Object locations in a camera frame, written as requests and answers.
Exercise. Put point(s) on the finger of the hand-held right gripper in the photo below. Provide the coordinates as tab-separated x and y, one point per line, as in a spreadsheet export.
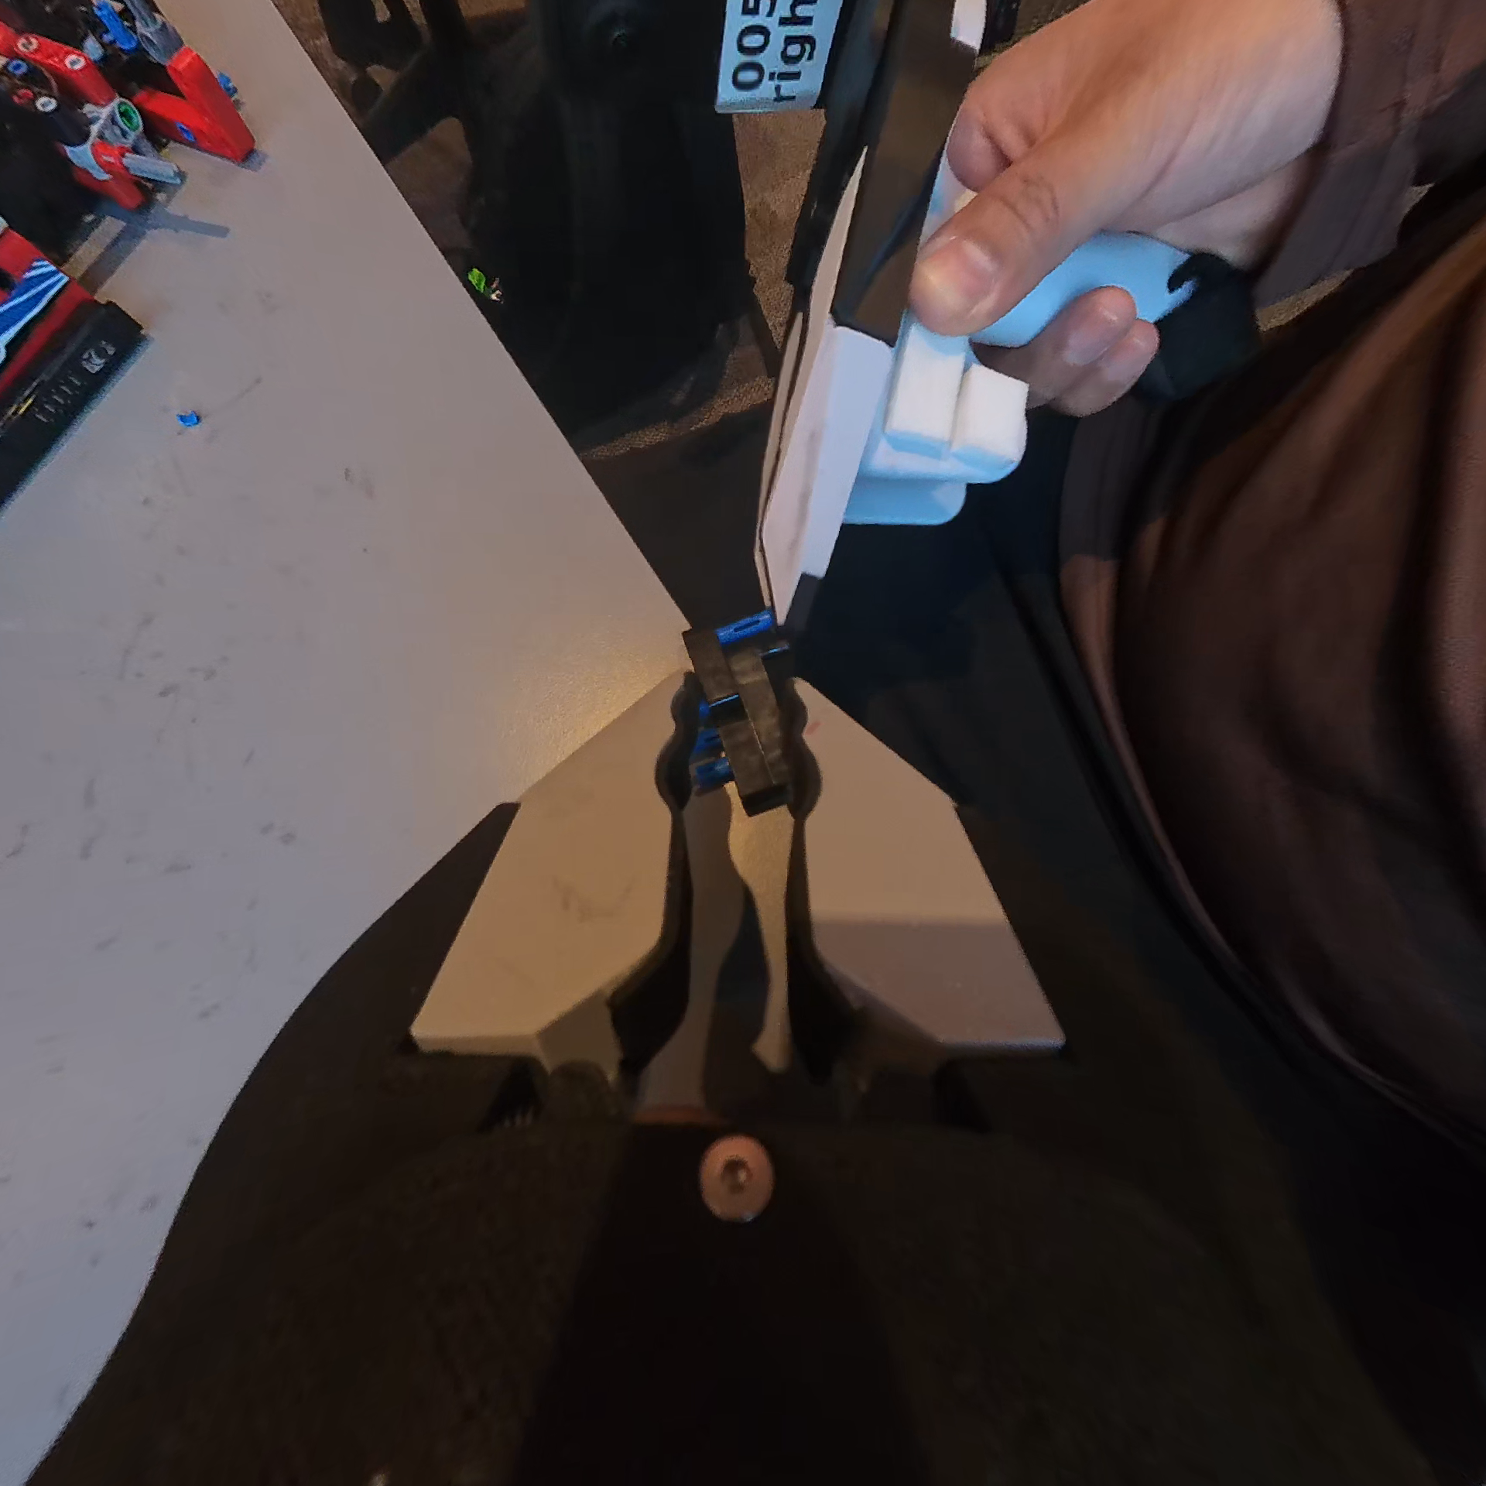
812	464

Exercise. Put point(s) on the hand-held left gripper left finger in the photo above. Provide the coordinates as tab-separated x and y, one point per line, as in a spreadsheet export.
556	917

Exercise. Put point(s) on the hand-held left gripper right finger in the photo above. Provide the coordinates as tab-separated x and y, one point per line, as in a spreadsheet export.
916	917

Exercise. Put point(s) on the blue axle pin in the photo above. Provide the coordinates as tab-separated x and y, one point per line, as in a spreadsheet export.
743	630

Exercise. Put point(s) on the black beam assembly blue pins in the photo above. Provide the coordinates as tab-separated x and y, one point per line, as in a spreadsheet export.
743	732

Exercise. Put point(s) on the light grey desk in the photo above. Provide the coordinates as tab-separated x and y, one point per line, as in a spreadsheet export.
291	580

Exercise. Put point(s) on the person's right hand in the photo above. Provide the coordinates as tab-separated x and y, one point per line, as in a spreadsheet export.
1103	127

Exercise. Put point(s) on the person's brown shirt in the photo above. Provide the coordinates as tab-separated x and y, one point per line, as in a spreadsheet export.
1276	697

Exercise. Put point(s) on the red toy brick car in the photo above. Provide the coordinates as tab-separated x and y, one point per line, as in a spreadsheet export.
202	110

